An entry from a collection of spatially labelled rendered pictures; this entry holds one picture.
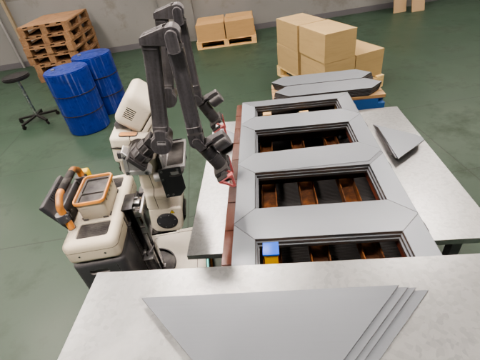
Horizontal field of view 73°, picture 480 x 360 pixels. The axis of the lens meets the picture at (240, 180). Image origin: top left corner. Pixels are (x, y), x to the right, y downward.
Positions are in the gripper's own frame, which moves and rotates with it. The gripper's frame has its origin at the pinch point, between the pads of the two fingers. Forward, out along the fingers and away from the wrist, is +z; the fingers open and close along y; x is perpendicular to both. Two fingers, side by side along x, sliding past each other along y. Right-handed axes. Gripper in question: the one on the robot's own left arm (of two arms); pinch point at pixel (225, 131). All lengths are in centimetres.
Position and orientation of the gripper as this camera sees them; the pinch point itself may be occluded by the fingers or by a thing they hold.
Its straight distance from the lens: 175.1
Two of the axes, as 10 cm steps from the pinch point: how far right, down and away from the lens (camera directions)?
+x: -8.2, 5.1, 2.6
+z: 5.6, 6.3, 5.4
